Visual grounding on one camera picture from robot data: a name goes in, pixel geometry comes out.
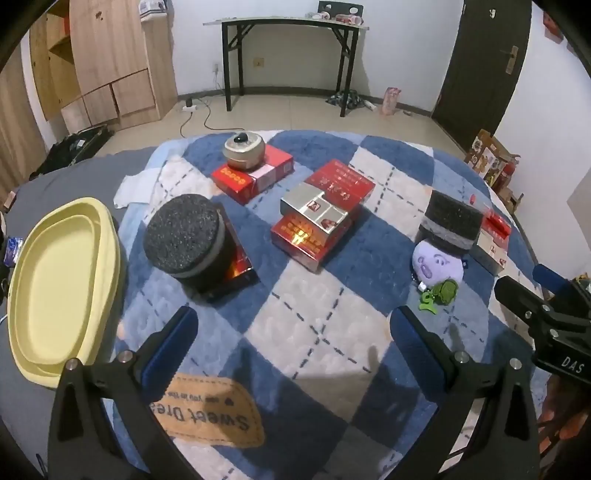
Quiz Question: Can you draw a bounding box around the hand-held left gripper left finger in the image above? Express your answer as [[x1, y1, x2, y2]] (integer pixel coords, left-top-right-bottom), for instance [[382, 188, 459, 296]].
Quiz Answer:
[[47, 305, 199, 480]]

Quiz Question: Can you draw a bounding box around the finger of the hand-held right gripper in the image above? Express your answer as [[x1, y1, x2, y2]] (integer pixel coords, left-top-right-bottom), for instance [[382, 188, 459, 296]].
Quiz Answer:
[[494, 275, 568, 341], [532, 264, 591, 320]]

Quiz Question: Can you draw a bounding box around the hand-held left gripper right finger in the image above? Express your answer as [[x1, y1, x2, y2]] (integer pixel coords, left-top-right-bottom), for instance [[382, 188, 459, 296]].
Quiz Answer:
[[389, 305, 541, 480]]

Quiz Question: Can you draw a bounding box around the black grey foam cylinder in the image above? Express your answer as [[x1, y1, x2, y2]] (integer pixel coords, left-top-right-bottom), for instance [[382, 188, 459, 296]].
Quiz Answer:
[[143, 194, 227, 280], [416, 189, 485, 257]]

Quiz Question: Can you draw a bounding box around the pale yellow plastic basin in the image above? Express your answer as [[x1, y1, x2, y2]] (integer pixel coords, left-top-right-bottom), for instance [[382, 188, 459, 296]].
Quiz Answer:
[[8, 208, 123, 391], [7, 198, 118, 377]]

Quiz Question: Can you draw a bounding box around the red carton with gold bands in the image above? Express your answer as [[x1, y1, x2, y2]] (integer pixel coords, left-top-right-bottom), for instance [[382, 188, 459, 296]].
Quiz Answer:
[[270, 203, 365, 273]]

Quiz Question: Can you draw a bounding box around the red white cigarette box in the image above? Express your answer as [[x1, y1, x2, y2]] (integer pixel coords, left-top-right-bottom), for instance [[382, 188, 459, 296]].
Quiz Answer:
[[211, 144, 295, 206]]

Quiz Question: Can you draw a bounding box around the silver box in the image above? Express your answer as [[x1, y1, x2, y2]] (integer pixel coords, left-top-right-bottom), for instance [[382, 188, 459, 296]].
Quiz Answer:
[[280, 181, 352, 247]]

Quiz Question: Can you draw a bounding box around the red white cigarette pack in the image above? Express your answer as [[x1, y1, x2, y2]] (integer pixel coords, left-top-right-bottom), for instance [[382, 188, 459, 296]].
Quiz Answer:
[[468, 210, 513, 278]]

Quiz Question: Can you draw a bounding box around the purple plush toy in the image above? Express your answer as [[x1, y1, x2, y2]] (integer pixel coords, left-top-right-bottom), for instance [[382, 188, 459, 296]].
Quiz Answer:
[[412, 237, 467, 315]]

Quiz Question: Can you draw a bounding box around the shiny red box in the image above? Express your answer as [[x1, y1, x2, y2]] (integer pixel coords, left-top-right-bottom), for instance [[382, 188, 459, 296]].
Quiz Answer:
[[194, 208, 259, 303]]

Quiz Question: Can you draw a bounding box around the blue white plaid blanket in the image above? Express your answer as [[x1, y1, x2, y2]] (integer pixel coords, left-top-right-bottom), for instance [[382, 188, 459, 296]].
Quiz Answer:
[[99, 129, 555, 480]]

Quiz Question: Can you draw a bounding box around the printed cardboard box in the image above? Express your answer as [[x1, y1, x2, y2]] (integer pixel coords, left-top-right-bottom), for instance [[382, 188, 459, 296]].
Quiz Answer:
[[464, 129, 522, 195]]

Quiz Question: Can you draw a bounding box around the white cloth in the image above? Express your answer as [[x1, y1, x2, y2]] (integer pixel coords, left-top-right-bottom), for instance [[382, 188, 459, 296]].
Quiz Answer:
[[114, 154, 195, 209]]

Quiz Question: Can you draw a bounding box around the flat red box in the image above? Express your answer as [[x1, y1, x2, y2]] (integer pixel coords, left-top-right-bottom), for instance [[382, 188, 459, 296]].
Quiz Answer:
[[307, 159, 376, 217]]

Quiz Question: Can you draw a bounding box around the blue packet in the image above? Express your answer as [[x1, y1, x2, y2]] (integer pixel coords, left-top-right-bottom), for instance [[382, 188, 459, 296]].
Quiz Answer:
[[4, 236, 24, 267]]

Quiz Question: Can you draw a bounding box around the beige round tin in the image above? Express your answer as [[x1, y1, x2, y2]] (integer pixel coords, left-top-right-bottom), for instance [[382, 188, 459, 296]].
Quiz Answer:
[[223, 131, 267, 172]]

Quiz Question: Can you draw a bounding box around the dark door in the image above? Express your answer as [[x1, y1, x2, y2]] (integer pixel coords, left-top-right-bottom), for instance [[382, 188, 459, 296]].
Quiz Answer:
[[431, 0, 532, 151]]

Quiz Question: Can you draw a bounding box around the black bag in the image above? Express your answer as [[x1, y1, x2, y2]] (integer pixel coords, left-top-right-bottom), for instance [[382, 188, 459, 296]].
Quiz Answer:
[[30, 124, 114, 181]]

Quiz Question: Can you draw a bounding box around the pink bag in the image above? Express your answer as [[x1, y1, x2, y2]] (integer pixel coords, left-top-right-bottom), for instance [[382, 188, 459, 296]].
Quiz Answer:
[[381, 87, 402, 117]]

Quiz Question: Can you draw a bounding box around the dark clothing pile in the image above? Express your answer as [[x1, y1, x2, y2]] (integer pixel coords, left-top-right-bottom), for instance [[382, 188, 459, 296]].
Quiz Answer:
[[325, 90, 370, 110]]

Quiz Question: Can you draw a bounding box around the beige curtain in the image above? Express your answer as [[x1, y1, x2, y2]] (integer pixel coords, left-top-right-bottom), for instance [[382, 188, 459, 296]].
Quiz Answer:
[[0, 46, 47, 195]]

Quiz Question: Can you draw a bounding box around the wooden wardrobe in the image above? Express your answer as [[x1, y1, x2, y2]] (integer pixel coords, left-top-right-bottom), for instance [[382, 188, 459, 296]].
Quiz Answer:
[[28, 0, 178, 132]]

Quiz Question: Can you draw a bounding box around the black panel with white ovals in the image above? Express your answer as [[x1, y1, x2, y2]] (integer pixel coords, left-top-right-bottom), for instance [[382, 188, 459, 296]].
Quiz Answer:
[[318, 1, 362, 20]]

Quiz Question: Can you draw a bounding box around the black folding table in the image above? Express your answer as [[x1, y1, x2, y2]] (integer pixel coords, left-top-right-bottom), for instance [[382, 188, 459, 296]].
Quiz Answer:
[[203, 14, 370, 118]]

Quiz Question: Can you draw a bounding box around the black cable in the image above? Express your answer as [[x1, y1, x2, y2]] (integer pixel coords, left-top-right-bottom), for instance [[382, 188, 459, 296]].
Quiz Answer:
[[179, 88, 241, 139]]

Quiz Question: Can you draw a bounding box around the red wall hanging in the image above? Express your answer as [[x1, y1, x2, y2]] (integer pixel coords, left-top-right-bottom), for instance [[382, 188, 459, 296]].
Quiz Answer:
[[542, 11, 567, 45]]

